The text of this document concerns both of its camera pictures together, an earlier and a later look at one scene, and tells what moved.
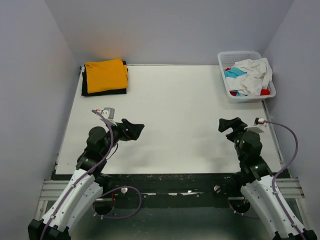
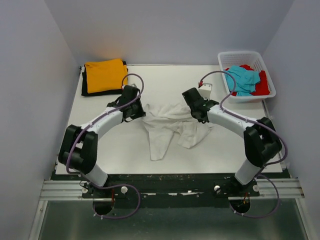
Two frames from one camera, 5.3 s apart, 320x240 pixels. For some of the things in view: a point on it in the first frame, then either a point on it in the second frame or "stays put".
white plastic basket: [228, 59] stays put
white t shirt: [258, 74] -> [163, 122]
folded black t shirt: [84, 88] stays put
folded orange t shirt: [106, 75] stays put
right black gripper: [236, 123] -> [205, 100]
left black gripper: [128, 130] -> [140, 113]
